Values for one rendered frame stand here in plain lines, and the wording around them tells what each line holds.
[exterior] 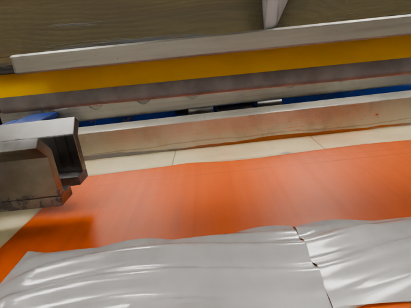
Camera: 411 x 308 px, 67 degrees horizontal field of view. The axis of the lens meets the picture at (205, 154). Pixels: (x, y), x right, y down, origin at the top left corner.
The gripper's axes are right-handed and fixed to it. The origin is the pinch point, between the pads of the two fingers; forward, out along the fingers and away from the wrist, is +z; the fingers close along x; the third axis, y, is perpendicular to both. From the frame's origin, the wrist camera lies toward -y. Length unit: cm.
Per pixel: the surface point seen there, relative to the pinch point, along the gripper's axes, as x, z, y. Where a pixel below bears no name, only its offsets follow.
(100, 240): 2.0, 13.7, 12.9
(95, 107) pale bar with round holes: -23.9, 8.6, 20.7
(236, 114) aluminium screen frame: -16.7, 10.1, 1.2
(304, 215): 1.5, 13.6, -1.4
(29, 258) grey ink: 3.6, 13.6, 17.1
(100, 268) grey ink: 5.5, 13.3, 11.7
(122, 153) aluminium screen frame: -15.8, 13.2, 15.7
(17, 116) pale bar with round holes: -22.7, 8.4, 31.5
